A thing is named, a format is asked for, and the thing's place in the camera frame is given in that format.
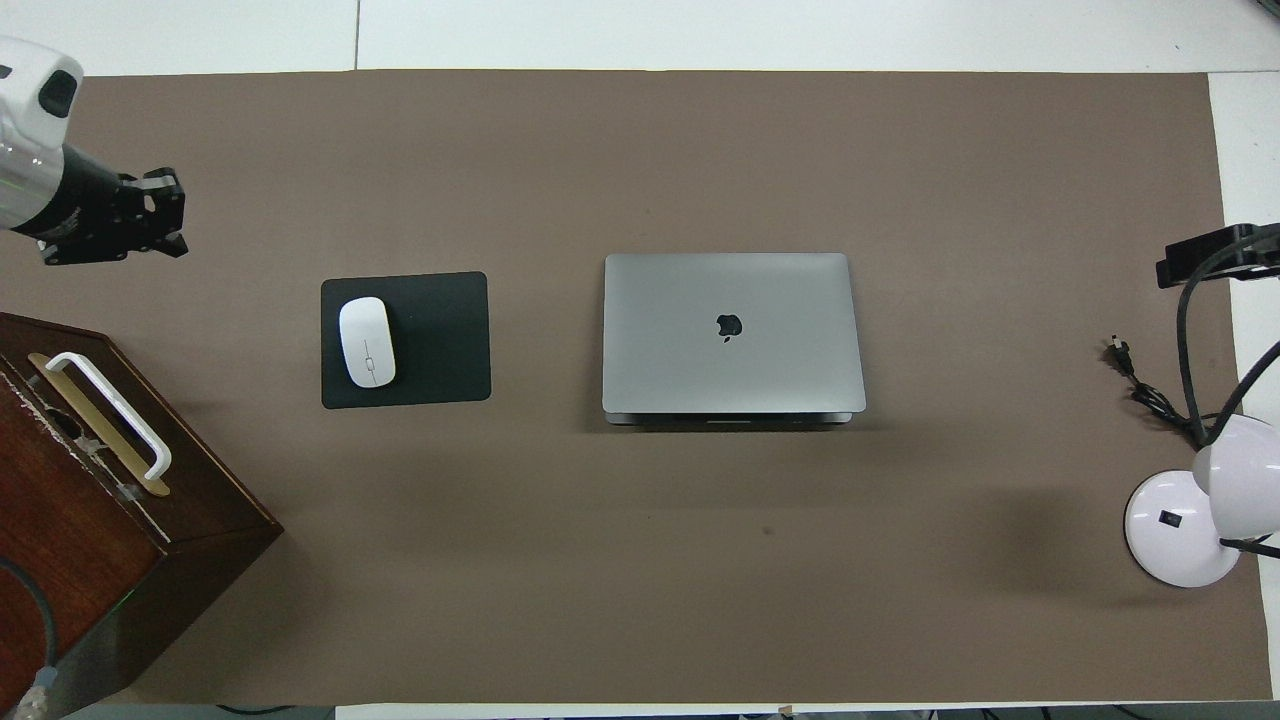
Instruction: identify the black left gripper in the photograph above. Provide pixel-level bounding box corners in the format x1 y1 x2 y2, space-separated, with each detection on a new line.
35 150 189 263

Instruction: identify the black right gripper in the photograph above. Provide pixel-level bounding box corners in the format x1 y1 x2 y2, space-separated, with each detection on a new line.
1157 222 1280 290

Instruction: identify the grey aluminium laptop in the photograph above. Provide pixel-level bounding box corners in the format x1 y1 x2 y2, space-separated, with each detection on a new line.
601 252 868 427

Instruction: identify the white computer mouse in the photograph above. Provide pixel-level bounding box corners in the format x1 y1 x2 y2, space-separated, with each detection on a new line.
338 297 397 389

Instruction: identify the white desk lamp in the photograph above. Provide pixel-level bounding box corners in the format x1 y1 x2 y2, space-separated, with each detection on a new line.
1123 412 1280 589

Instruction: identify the black mouse pad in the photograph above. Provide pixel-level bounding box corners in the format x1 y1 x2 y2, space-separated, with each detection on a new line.
320 271 493 410

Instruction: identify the dark brown wooden box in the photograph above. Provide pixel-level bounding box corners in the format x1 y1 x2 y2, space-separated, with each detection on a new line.
0 312 285 716

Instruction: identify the brown table mat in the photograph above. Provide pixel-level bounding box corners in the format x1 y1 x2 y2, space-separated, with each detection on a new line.
0 70 1273 706

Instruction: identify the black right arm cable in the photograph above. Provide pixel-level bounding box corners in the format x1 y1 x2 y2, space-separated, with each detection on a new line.
1175 265 1280 446

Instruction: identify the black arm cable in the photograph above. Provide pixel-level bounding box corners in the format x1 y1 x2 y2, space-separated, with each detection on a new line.
0 555 63 720
1175 265 1280 446

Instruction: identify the black lamp power cable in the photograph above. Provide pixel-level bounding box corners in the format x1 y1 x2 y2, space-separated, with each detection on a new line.
1103 337 1211 446

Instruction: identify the white box handle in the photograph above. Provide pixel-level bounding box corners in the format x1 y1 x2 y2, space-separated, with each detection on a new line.
45 351 173 482

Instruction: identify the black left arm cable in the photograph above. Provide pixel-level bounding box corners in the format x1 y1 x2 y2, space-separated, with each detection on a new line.
0 555 63 720

